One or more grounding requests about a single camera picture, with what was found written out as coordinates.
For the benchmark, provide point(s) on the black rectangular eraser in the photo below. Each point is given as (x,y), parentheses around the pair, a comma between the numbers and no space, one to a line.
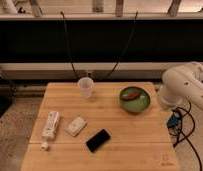
(97,140)

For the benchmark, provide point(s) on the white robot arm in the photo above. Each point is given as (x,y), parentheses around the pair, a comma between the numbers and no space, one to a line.
(182,82)

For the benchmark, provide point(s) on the translucent plastic cup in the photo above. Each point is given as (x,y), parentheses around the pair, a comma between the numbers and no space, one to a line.
(85,84)

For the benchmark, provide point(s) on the brown sausage in bowl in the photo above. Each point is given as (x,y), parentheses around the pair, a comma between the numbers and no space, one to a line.
(131,96)

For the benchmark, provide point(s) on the green bowl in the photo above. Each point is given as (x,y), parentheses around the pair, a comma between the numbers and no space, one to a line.
(136,105)

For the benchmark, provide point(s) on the white rectangular box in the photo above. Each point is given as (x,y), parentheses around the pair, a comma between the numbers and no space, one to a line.
(76,125)

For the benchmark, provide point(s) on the blue connector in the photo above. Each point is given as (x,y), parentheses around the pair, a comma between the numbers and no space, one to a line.
(173,121)

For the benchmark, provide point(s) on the dark equipment at left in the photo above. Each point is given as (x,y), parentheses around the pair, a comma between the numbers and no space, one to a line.
(6,102)

